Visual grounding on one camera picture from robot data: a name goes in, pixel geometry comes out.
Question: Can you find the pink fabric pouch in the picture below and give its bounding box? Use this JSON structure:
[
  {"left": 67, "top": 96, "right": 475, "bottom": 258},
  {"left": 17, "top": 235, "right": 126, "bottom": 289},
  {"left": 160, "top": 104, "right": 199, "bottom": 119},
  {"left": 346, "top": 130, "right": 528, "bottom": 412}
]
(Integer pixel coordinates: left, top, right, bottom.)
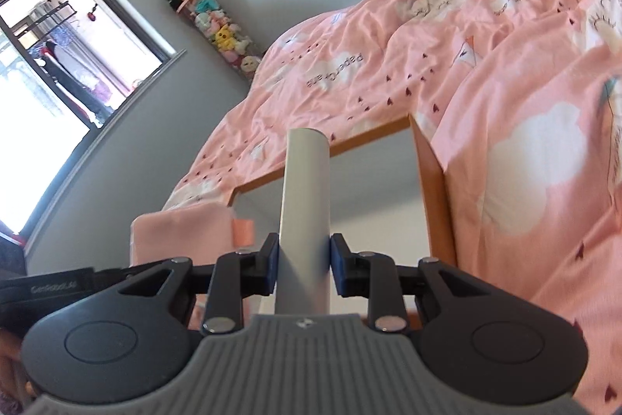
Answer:
[{"left": 130, "top": 202, "right": 255, "bottom": 265}]

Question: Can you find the orange cardboard storage box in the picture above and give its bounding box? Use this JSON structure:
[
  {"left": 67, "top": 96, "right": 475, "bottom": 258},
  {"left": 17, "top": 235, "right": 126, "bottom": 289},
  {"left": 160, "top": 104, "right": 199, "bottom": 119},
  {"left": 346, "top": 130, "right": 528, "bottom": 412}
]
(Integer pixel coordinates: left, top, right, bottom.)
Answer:
[{"left": 225, "top": 112, "right": 458, "bottom": 331}]

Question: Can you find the pink patterned duvet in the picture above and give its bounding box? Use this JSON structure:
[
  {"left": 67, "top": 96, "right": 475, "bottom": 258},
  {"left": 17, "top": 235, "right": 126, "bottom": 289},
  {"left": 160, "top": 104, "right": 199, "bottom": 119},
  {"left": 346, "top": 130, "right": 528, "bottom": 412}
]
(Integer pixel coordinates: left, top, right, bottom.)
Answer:
[{"left": 163, "top": 0, "right": 621, "bottom": 414}]

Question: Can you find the tube of plush toys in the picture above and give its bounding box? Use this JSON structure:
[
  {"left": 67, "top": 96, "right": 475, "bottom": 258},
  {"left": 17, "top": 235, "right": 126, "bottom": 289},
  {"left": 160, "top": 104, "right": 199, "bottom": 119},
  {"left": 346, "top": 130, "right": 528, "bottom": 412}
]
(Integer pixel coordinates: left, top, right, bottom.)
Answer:
[{"left": 166, "top": 0, "right": 262, "bottom": 81}]

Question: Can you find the window with dark frame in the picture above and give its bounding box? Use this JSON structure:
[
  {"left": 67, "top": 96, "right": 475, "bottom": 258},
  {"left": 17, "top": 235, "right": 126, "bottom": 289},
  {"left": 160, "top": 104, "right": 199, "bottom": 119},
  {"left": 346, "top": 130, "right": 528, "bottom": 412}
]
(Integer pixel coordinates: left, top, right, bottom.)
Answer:
[{"left": 1, "top": 0, "right": 176, "bottom": 244}]

